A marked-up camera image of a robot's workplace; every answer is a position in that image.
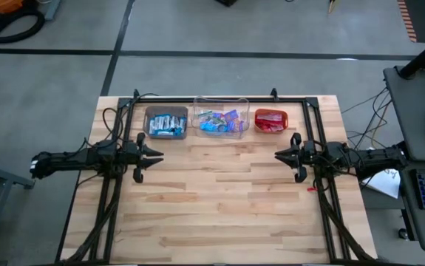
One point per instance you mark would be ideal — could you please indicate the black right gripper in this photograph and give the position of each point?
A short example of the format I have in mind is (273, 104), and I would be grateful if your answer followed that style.
(312, 155)

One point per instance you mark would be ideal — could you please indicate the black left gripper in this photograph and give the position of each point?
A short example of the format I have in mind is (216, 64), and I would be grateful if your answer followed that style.
(131, 155)

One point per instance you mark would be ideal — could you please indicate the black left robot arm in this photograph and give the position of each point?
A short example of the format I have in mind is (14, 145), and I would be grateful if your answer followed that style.
(71, 159)

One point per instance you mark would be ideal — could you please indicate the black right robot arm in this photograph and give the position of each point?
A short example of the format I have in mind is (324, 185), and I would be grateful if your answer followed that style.
(374, 160)

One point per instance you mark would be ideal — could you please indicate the red zip tie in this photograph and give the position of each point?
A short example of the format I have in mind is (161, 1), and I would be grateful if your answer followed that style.
(312, 189)

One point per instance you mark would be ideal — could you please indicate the grey plastic bin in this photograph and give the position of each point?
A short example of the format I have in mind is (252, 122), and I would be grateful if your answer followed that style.
(168, 109)

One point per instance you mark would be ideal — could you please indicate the orange plastic bin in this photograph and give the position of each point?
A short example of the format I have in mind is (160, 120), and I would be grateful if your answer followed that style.
(256, 111)

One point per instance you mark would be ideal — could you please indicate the clear plastic bin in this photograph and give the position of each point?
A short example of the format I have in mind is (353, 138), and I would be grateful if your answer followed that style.
(201, 105)

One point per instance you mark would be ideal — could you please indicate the white paper sheet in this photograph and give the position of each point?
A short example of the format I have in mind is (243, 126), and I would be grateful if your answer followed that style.
(386, 183)

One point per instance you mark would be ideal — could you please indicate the grey desk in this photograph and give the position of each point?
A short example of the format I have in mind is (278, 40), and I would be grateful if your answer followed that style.
(411, 111)

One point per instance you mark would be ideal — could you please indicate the black caster wheel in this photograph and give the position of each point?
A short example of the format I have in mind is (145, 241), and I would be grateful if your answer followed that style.
(403, 234)

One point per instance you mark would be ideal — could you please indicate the grey metal cart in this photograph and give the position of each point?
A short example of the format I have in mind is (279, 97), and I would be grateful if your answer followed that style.
(5, 176)

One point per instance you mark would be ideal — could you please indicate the wooden stick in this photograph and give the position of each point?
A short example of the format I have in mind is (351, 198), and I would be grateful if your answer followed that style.
(332, 5)

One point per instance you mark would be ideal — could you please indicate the black stand pole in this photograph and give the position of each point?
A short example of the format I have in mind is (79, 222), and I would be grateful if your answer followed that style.
(424, 55)

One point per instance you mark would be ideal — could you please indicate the black equipment base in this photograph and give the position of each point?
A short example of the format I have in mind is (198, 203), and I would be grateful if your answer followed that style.
(227, 2)

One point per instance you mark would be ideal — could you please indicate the grey plastic part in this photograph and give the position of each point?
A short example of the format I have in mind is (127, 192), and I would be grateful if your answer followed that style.
(51, 9)

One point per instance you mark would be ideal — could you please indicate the orange shop vacuum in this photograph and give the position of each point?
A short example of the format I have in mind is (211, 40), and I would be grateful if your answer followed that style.
(1, 5)

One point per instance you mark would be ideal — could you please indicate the black frame clamp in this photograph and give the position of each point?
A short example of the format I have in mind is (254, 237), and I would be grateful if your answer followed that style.
(135, 93)
(273, 93)

